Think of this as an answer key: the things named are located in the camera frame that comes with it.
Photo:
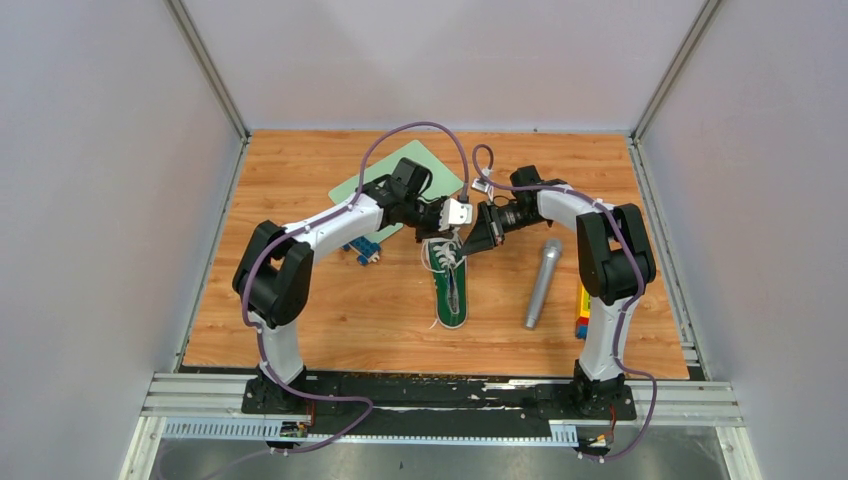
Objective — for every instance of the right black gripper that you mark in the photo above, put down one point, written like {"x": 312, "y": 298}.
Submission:
{"x": 480, "y": 239}

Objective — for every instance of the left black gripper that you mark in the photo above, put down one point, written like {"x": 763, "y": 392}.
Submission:
{"x": 432, "y": 230}

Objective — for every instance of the white shoelace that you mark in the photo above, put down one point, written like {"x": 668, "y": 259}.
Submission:
{"x": 444, "y": 255}

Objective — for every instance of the green canvas sneaker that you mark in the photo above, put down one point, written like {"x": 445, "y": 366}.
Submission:
{"x": 449, "y": 285}

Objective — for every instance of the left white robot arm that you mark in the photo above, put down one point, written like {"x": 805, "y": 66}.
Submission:
{"x": 273, "y": 279}

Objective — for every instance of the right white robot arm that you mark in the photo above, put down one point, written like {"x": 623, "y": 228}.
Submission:
{"x": 615, "y": 262}

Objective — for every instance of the blue red toy car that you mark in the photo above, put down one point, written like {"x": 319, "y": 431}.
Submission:
{"x": 367, "y": 251}

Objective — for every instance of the silver microphone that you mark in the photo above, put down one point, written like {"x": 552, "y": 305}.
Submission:
{"x": 551, "y": 253}

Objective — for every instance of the yellow red blue block stack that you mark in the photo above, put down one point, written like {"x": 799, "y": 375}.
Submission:
{"x": 582, "y": 313}

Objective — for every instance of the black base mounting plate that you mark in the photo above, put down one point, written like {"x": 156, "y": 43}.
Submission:
{"x": 440, "y": 406}

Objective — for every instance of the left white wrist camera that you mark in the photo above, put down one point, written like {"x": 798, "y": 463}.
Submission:
{"x": 454, "y": 214}

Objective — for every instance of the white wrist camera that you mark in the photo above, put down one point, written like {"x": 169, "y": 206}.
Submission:
{"x": 482, "y": 184}
{"x": 454, "y": 214}

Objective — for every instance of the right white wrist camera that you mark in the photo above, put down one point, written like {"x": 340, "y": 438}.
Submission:
{"x": 482, "y": 184}

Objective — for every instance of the aluminium frame rail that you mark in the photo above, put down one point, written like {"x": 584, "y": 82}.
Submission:
{"x": 209, "y": 406}

